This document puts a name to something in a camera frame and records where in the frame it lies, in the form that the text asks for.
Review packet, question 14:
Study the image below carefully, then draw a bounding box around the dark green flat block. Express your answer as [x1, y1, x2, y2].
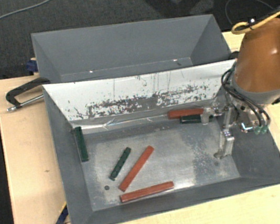
[105, 146, 137, 183]
[179, 111, 214, 127]
[73, 125, 90, 163]

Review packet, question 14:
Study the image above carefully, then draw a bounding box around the pale wood flat board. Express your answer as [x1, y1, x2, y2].
[0, 71, 72, 224]

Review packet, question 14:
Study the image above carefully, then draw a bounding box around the red-brown flat block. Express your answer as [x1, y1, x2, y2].
[167, 104, 206, 121]
[118, 180, 177, 204]
[112, 144, 161, 194]

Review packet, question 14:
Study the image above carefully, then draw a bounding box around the grey metal bin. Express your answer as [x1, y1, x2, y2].
[30, 0, 280, 224]

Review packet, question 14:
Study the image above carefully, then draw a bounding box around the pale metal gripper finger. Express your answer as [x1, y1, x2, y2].
[210, 130, 238, 161]
[199, 105, 224, 126]

